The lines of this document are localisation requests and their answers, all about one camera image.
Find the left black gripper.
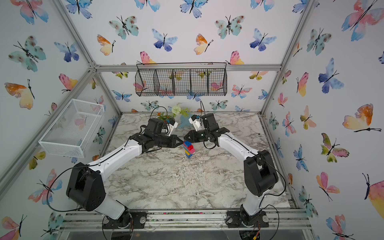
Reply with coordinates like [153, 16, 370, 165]
[153, 134, 185, 149]

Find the red long lego brick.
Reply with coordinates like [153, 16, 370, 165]
[184, 145, 194, 151]

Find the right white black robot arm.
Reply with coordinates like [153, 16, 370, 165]
[184, 114, 279, 219]

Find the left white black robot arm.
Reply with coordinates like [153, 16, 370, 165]
[66, 118, 183, 222]

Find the teal whale shaped dish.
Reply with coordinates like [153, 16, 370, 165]
[178, 116, 193, 129]

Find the white pot with flowers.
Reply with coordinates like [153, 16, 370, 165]
[157, 103, 191, 124]

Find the black wire wall basket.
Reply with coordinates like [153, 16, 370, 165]
[134, 62, 228, 97]

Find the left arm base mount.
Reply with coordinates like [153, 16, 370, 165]
[102, 211, 148, 230]

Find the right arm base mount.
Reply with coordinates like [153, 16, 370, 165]
[225, 210, 269, 229]

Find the white mesh wall basket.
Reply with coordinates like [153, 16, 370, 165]
[39, 99, 105, 158]

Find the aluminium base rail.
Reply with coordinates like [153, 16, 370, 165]
[60, 209, 312, 232]

